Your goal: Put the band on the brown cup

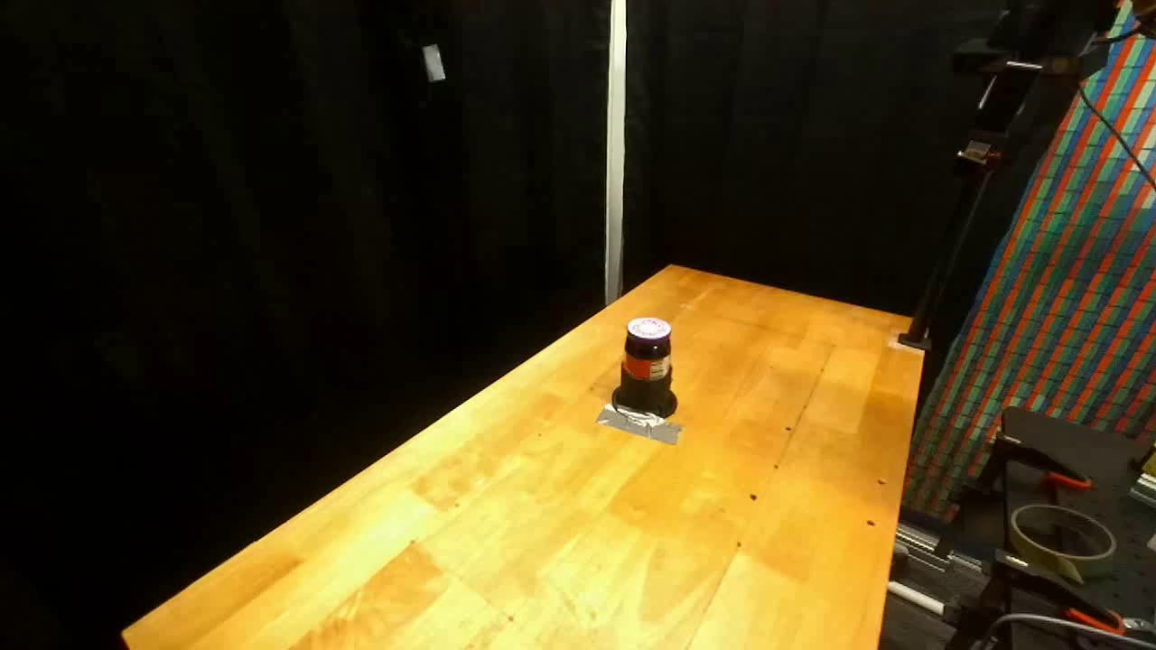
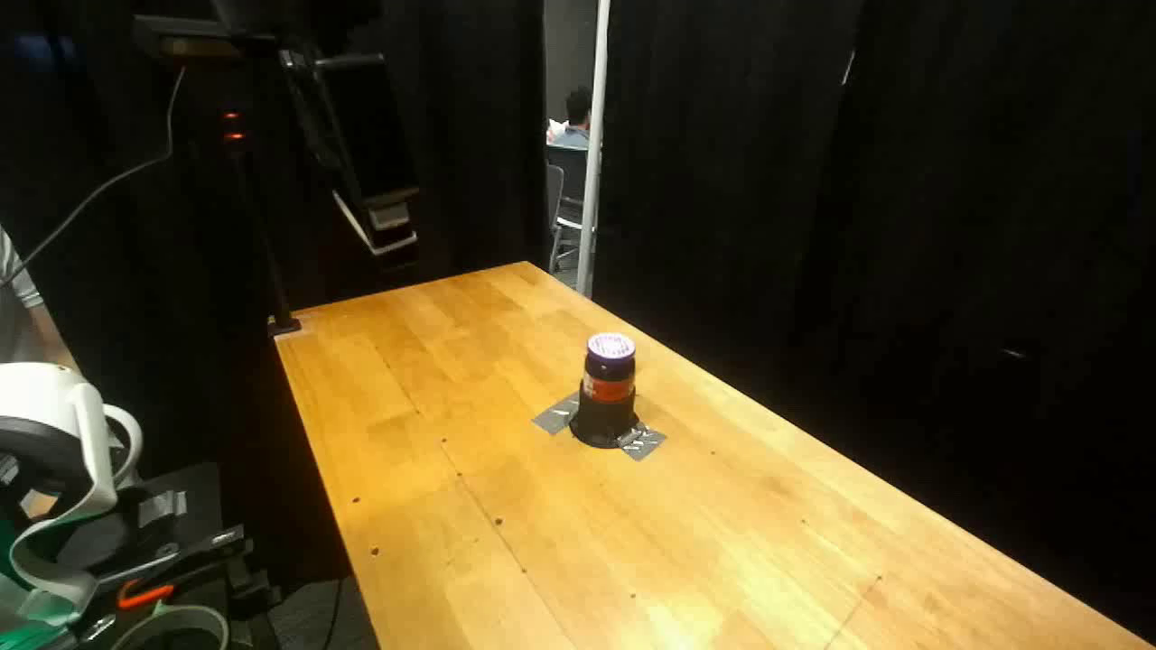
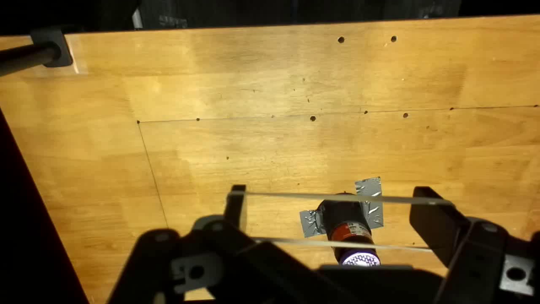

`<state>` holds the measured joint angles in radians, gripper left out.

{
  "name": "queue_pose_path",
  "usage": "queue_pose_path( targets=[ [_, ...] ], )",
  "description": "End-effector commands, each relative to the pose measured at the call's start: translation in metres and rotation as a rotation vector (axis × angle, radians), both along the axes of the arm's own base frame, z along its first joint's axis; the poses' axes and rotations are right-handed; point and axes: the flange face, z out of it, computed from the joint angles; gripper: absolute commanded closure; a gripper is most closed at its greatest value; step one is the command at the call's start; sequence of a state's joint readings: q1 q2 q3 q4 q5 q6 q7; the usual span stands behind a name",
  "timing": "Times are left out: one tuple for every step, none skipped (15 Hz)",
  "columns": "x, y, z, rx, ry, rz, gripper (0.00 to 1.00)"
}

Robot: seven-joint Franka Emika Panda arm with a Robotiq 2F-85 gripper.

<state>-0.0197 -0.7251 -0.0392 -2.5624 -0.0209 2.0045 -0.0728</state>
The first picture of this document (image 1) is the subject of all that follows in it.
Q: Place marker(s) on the brown cup with red label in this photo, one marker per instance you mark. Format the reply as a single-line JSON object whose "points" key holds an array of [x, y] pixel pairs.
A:
{"points": [[649, 365]]}

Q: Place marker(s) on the white vertical pole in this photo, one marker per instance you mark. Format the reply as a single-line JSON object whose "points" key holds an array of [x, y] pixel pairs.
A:
{"points": [[617, 147]]}

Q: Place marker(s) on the small white tag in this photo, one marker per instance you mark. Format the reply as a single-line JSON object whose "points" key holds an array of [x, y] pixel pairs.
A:
{"points": [[436, 64]]}

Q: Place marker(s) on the black curtain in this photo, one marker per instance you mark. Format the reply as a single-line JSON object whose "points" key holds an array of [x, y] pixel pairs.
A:
{"points": [[241, 238]]}

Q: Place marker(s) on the colourful striped woven cloth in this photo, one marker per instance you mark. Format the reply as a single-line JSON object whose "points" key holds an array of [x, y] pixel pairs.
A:
{"points": [[1069, 300]]}

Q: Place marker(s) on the beige masking tape roll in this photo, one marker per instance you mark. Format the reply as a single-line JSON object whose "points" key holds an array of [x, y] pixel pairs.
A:
{"points": [[1058, 540]]}

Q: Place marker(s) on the silver aluminium rail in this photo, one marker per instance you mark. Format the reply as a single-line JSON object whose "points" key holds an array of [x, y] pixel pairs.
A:
{"points": [[921, 570]]}

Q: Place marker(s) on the black camera stand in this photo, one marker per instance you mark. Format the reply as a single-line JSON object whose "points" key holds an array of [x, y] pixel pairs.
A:
{"points": [[975, 155]]}

